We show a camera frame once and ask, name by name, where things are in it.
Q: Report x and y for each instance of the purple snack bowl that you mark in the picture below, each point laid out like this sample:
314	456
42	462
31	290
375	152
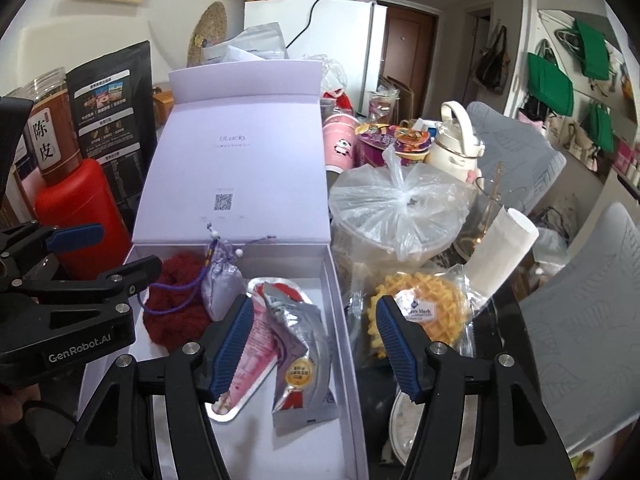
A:
377	145

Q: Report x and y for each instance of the metal bowl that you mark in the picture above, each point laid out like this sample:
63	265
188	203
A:
405	425

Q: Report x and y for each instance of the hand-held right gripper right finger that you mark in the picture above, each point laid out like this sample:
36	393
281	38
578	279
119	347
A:
397	345

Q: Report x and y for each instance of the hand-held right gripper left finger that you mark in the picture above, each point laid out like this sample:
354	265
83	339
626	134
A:
230	345

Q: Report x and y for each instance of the pink panda cup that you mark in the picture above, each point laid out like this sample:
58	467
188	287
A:
340	142

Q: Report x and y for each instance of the group of clear plastic jars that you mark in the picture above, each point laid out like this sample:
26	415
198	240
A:
55	130

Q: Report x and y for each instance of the white water bottle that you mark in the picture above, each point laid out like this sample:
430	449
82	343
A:
455	145

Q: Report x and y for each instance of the straw fan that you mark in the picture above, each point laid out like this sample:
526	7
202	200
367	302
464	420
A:
207	30

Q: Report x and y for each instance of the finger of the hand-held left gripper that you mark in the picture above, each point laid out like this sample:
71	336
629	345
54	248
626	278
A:
125	277
75	236

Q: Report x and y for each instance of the lavender gift box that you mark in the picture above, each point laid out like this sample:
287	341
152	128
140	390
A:
240	150

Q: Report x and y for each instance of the silver foil packet red label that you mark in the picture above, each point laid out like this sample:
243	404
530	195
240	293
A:
300	360

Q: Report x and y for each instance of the red canister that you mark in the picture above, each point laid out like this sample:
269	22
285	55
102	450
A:
82	220

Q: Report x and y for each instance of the white fridge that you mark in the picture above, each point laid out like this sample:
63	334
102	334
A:
340	35

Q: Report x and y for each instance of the white paper roll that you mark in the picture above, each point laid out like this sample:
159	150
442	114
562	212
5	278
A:
505	250

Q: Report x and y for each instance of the orange lid cup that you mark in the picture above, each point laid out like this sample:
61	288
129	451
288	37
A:
412	142

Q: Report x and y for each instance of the brown door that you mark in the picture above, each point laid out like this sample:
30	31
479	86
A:
407	50

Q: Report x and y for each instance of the green tote bag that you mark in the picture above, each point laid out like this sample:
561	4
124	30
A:
550	85
592	50
602	127

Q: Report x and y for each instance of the black stand-up pouch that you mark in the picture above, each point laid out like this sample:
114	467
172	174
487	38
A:
112	120

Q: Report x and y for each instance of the pink foil pouch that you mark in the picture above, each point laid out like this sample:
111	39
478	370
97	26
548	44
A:
255	355

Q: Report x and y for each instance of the clear plastic bag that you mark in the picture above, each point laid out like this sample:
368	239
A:
390	210

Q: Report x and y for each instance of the grey covered chair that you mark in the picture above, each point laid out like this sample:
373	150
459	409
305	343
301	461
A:
590	320
520	155

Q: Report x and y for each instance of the black handbag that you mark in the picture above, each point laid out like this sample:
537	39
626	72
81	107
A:
492	67

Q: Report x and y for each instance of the red knitted scrunchie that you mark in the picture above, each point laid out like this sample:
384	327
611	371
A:
170	310

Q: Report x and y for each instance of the silver foil bags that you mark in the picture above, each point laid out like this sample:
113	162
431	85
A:
250	42

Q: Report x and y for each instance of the waffle packet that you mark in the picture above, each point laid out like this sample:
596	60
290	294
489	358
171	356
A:
430	305

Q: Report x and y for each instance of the glass jar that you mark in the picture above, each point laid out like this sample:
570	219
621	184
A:
480	225

